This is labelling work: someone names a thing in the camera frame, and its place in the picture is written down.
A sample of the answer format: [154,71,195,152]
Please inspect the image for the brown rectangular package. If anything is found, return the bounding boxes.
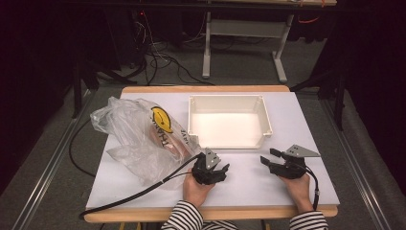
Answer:
[149,124,192,161]

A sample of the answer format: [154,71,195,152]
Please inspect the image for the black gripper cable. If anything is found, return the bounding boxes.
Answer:
[300,164,321,212]
[79,152,205,220]

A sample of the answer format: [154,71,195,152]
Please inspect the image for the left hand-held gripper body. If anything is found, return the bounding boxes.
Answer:
[191,147,229,186]

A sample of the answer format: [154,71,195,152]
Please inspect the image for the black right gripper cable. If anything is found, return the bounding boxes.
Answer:
[300,164,321,212]

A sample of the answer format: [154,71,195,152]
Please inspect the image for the clear plastic bag yellow print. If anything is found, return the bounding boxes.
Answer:
[89,96,205,190]

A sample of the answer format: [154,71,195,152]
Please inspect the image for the orange cable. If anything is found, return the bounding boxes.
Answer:
[297,15,321,25]

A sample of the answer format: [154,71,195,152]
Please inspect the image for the grey metal desk frame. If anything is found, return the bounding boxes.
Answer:
[201,0,338,84]

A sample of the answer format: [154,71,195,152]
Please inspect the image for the metal floor rail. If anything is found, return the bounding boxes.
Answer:
[319,99,398,230]
[11,89,97,230]

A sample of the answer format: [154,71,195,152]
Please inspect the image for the white plastic bin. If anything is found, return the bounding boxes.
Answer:
[187,94,274,150]

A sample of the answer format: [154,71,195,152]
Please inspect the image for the person's left hand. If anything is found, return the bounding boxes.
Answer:
[182,173,214,208]

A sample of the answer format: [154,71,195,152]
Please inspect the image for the tangle of floor cables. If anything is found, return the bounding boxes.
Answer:
[127,9,215,86]

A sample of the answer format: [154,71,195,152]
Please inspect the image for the black metal stand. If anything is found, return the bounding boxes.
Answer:
[288,68,349,132]
[70,60,139,120]

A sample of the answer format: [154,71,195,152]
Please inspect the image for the person's right hand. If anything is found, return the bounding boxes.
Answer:
[281,173,315,215]

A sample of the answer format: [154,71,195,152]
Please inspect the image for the wooden table with white top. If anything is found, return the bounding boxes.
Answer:
[83,84,341,224]

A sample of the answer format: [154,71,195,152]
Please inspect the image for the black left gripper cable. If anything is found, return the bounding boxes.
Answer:
[79,152,205,220]

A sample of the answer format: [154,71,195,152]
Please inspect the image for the black floor cable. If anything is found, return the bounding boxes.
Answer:
[68,118,98,178]

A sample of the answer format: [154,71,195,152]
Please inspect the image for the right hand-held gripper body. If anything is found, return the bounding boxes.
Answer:
[269,144,321,179]

